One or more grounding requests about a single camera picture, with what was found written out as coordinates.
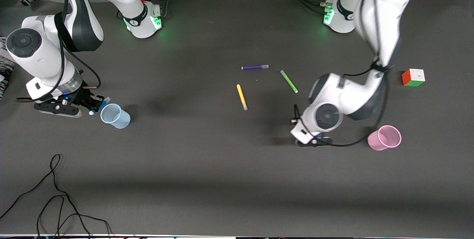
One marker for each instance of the green marker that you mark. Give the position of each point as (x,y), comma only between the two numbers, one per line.
(289,81)

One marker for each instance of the blue marker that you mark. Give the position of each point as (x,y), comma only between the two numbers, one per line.
(105,101)

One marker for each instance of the translucent pink cup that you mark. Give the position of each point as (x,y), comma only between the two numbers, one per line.
(385,138)

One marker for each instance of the multicolour puzzle cube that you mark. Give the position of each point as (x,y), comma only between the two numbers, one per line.
(413,77)

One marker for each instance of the black white patterned item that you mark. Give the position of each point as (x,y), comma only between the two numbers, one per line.
(5,72)

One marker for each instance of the yellow marker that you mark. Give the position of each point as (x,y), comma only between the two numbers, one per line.
(241,97)

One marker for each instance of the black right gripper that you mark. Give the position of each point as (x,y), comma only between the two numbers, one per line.
(86,100)

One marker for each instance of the translucent blue cup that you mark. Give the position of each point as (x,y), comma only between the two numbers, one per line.
(116,117)

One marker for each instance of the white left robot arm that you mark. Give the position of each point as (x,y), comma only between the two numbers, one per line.
(381,20)

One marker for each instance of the purple marker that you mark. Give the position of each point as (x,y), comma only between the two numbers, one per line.
(254,67)

